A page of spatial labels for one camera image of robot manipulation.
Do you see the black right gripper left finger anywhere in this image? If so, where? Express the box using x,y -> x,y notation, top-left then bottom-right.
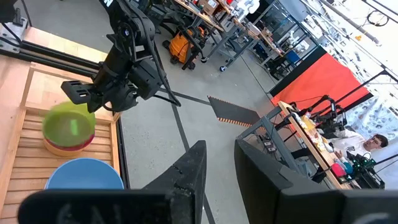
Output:
17,139 -> 208,224

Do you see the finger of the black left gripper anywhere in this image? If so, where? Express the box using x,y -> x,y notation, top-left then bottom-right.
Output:
60,80 -> 94,105

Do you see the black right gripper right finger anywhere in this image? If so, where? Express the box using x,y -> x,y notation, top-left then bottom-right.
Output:
233,139 -> 398,224

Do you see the green translucent bowl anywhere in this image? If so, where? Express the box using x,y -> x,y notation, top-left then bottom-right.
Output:
42,101 -> 96,149

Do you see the blue bowl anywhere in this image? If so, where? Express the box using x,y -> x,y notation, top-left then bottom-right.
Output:
45,157 -> 125,190

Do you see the wooden slatted shelf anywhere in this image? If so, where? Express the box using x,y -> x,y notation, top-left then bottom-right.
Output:
0,62 -> 122,224

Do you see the wooden workbench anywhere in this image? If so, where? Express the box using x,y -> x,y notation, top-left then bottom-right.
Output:
236,101 -> 361,190

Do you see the black orange-edged floor mat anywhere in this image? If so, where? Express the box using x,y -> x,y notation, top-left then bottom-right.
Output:
207,95 -> 262,128

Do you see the orange vacuum cleaner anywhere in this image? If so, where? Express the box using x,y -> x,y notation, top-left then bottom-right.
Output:
163,25 -> 208,71

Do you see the person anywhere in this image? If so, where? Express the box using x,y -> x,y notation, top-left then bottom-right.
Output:
329,129 -> 389,160

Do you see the black machine with green lights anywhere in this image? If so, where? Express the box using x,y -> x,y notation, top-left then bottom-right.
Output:
346,152 -> 386,190

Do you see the orange cloth panel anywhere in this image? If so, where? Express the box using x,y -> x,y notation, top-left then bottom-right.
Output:
270,52 -> 374,116

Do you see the cluttered grey workbench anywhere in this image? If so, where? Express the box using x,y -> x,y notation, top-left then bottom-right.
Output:
172,0 -> 280,72

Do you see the grey patterned cloth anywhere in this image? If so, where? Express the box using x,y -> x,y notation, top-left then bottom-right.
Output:
345,96 -> 398,141

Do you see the black aluminium table frame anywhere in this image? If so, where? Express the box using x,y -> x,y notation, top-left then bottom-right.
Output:
0,40 -> 131,190

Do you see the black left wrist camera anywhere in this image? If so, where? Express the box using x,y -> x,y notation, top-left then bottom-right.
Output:
129,58 -> 163,101

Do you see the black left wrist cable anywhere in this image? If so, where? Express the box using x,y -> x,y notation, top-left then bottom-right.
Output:
146,18 -> 182,107

